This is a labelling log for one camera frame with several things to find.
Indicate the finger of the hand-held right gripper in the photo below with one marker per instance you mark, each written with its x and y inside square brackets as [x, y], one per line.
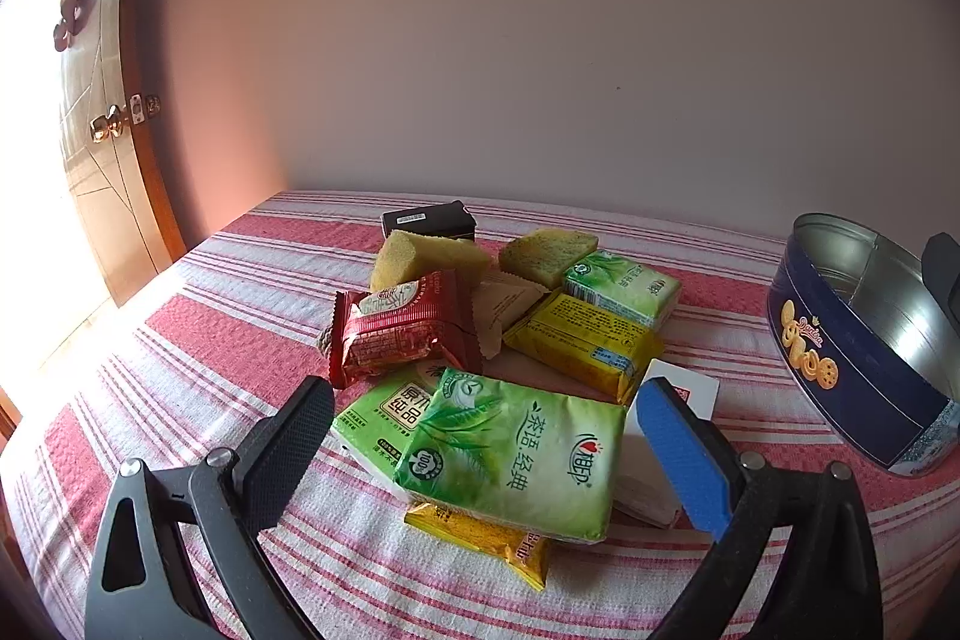
[943, 272]

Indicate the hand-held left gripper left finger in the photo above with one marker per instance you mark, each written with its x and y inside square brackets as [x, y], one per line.
[289, 452]

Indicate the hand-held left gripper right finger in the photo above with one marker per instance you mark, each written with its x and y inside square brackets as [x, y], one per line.
[686, 460]

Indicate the white card box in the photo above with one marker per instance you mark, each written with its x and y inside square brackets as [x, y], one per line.
[694, 392]

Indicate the green tissue pack white panel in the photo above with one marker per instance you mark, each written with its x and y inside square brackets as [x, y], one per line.
[382, 415]

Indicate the blue round cookie tin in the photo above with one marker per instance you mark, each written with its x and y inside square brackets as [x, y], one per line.
[825, 370]

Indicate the yellow snack packet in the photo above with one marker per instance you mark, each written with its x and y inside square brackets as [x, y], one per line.
[487, 539]
[577, 340]

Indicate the red snack packet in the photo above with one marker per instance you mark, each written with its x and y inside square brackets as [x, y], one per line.
[397, 325]

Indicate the large green tissue pack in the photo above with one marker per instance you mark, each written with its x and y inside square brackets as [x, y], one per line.
[510, 460]

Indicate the small green tissue pack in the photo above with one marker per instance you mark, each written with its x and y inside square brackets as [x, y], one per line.
[622, 291]

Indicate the plain yellow sponge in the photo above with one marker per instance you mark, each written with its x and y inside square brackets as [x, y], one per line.
[420, 257]

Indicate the beige packet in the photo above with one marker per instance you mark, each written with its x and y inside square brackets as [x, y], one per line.
[502, 310]

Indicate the red white striped cloth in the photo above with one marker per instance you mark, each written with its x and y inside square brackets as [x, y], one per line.
[225, 340]

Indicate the green-topped yellow sponge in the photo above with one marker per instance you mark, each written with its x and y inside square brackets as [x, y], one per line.
[544, 257]

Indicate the black box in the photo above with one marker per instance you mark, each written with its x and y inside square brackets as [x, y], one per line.
[427, 220]

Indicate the wooden door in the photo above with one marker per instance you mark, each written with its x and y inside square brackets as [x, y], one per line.
[82, 197]

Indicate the brass door latch plate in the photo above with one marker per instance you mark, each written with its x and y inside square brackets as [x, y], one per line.
[144, 108]

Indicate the brass door knob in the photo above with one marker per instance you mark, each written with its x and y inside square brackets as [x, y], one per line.
[109, 123]

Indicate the wooden door frame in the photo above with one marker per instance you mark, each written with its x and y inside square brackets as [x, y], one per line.
[146, 10]

